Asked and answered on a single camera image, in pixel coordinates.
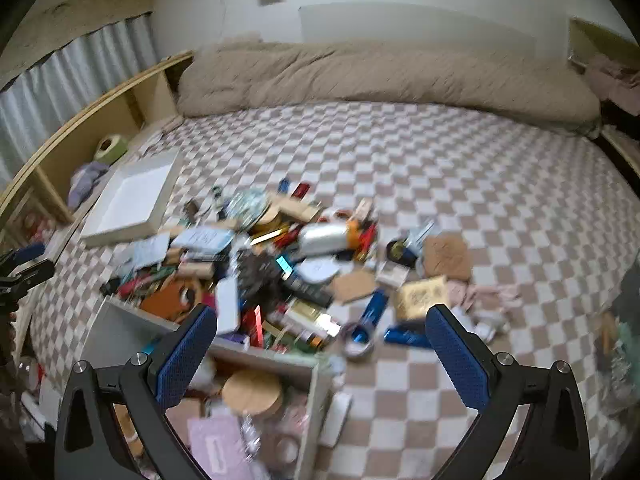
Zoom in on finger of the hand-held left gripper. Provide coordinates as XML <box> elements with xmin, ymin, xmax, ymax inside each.
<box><xmin>0</xmin><ymin>242</ymin><xmax>56</xmax><ymax>301</ymax></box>

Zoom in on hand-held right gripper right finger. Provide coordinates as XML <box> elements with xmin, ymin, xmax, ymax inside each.
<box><xmin>425</xmin><ymin>304</ymin><xmax>587</xmax><ymax>480</ymax></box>

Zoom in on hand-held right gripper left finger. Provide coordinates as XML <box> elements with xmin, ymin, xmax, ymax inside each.
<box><xmin>54</xmin><ymin>302</ymin><xmax>218</xmax><ymax>480</ymax></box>

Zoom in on white storage box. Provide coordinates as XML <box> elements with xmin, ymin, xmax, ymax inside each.
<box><xmin>82</xmin><ymin>295</ymin><xmax>333</xmax><ymax>480</ymax></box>

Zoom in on white charger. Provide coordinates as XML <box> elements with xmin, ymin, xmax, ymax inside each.
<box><xmin>470</xmin><ymin>310</ymin><xmax>511</xmax><ymax>341</ymax></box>

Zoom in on orange leather piece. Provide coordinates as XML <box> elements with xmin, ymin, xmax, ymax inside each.
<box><xmin>140</xmin><ymin>280</ymin><xmax>201</xmax><ymax>321</ymax></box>

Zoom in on pink cloth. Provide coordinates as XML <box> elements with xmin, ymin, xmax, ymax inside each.
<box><xmin>447</xmin><ymin>280</ymin><xmax>523</xmax><ymax>316</ymax></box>

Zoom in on small yellow box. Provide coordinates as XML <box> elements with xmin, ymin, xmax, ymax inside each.
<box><xmin>395</xmin><ymin>276</ymin><xmax>448</xmax><ymax>322</ymax></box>

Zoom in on jar with wooden lid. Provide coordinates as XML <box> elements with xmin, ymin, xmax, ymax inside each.
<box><xmin>221</xmin><ymin>370</ymin><xmax>283</xmax><ymax>416</ymax></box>

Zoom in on pink notebook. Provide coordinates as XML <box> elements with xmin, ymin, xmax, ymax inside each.
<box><xmin>187</xmin><ymin>415</ymin><xmax>251</xmax><ymax>480</ymax></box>

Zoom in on blue tube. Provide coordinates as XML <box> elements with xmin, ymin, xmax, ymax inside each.
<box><xmin>357</xmin><ymin>290</ymin><xmax>391</xmax><ymax>328</ymax></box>

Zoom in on brown hair claw clip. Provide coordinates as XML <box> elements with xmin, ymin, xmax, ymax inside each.
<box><xmin>237</xmin><ymin>252</ymin><xmax>286</xmax><ymax>301</ymax></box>

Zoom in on heap of mixed knickknacks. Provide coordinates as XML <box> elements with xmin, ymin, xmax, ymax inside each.
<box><xmin>100</xmin><ymin>177</ymin><xmax>436</xmax><ymax>361</ymax></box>

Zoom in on square cork coaster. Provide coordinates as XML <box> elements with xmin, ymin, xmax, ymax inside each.
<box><xmin>330</xmin><ymin>270</ymin><xmax>378</xmax><ymax>305</ymax></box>

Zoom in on white box lid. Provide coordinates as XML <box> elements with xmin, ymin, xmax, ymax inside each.
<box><xmin>80</xmin><ymin>147</ymin><xmax>182</xmax><ymax>248</ymax></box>

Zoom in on green plush toy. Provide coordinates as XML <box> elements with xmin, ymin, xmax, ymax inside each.
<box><xmin>95</xmin><ymin>132</ymin><xmax>128</xmax><ymax>166</ymax></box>

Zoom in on clear plastic storage bin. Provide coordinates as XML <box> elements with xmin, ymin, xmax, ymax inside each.
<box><xmin>595</xmin><ymin>275</ymin><xmax>640</xmax><ymax>421</ymax></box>

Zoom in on white round case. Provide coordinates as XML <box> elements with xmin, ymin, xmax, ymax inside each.
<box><xmin>302</xmin><ymin>257</ymin><xmax>341</xmax><ymax>285</ymax></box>

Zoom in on silver foil bundle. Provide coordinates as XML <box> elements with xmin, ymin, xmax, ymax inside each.
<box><xmin>227</xmin><ymin>189</ymin><xmax>271</xmax><ymax>223</ymax></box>

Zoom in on white bottle with orange cap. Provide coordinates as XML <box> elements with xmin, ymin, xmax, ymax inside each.
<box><xmin>298</xmin><ymin>222</ymin><xmax>361</xmax><ymax>256</ymax></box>

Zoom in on checkered bed sheet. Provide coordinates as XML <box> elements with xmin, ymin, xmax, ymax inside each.
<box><xmin>30</xmin><ymin>100</ymin><xmax>640</xmax><ymax>480</ymax></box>

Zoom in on grey curtain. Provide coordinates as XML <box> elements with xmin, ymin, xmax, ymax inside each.
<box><xmin>0</xmin><ymin>12</ymin><xmax>158</xmax><ymax>181</ymax></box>

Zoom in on wooden bedside shelf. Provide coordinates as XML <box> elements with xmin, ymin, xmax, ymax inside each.
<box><xmin>0</xmin><ymin>50</ymin><xmax>196</xmax><ymax>261</ymax></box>

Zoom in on cartoon printed curtain valance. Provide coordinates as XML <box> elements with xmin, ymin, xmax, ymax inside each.
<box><xmin>0</xmin><ymin>0</ymin><xmax>153</xmax><ymax>91</ymax></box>

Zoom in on beige quilt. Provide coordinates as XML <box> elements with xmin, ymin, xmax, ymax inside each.
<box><xmin>177</xmin><ymin>35</ymin><xmax>601</xmax><ymax>136</ymax></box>

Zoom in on pink clothes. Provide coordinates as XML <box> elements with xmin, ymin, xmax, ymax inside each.
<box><xmin>585</xmin><ymin>55</ymin><xmax>640</xmax><ymax>106</ymax></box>

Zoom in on built-in wall shelf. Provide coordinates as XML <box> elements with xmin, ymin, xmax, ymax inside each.
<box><xmin>569</xmin><ymin>16</ymin><xmax>640</xmax><ymax>181</ymax></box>

